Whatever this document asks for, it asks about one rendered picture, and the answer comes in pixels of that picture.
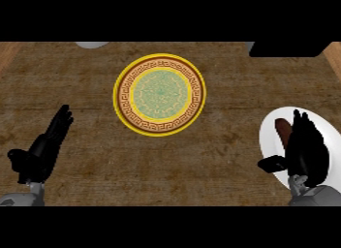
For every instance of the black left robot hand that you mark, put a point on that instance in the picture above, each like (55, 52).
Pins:
(45, 148)

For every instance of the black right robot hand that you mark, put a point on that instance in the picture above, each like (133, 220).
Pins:
(307, 151)

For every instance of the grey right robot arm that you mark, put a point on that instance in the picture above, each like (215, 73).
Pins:
(316, 193)

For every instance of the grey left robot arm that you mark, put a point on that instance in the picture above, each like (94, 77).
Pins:
(24, 196)

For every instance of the white plate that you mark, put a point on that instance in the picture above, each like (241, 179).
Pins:
(338, 142)

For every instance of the brown sweet potato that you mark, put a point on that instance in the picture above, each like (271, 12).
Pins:
(282, 130)

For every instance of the yellow patterned plate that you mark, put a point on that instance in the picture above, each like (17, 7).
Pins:
(160, 94)

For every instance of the black appliance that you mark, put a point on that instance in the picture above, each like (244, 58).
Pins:
(288, 49)

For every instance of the pale grey round object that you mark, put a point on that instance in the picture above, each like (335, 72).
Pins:
(91, 44)

